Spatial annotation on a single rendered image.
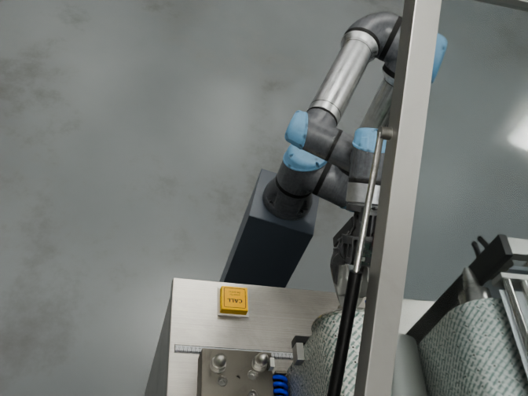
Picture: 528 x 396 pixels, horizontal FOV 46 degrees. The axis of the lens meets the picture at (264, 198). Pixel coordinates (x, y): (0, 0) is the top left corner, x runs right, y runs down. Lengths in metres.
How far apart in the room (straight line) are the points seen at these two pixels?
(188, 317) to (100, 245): 1.23
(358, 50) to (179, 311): 0.78
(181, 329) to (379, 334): 0.96
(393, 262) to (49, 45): 3.15
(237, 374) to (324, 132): 0.56
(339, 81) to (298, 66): 2.48
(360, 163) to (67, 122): 2.21
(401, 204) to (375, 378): 0.18
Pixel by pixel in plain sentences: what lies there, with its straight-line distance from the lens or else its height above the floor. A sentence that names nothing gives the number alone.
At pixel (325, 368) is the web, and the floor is 1.26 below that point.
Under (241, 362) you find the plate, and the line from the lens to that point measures 1.42.
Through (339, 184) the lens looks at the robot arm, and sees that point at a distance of 1.70.
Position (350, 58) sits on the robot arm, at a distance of 1.48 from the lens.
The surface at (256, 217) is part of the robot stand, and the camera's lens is 1.81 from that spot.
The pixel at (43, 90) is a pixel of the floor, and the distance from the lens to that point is 3.39.
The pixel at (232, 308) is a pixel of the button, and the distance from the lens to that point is 1.60.
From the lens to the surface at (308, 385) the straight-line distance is 1.30.
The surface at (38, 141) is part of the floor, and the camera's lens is 3.14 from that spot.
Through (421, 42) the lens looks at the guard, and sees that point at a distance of 0.68.
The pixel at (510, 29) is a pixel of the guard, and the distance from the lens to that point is 0.75.
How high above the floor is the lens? 2.30
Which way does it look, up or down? 49 degrees down
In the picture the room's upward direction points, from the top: 22 degrees clockwise
